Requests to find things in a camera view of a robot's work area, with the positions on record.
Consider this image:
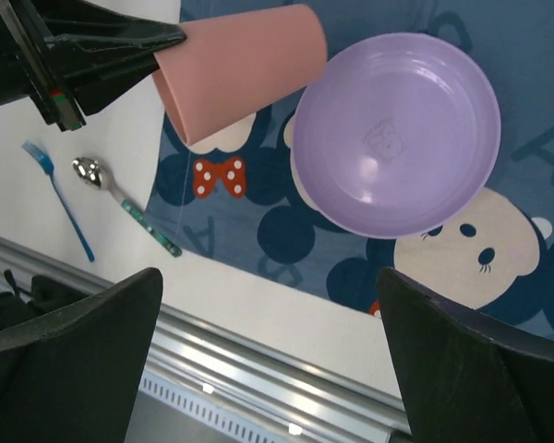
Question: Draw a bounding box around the metal spoon green handle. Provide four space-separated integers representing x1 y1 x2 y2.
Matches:
72 157 182 257

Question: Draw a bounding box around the aluminium front rail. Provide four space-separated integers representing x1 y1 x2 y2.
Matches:
0 233 409 442

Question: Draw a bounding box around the blue plastic fork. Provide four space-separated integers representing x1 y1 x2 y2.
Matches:
22 141 95 262

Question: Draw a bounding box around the purple plastic plate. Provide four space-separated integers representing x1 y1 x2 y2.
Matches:
292 32 501 239

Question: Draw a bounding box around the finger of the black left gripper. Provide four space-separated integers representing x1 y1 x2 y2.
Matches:
47 41 160 115
30 0 187 49

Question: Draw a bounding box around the pink plastic cup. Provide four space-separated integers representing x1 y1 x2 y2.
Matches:
152 5 327 146

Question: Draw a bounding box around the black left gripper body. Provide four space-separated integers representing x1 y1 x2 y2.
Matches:
0 1 86 132

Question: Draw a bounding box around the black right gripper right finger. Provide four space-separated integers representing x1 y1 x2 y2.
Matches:
377 268 554 442

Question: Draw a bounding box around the perforated cable duct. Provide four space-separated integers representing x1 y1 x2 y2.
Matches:
138 373 393 443

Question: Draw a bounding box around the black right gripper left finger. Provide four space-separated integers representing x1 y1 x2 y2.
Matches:
0 268 163 442

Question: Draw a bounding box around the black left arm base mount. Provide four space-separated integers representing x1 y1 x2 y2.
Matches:
0 269 109 331

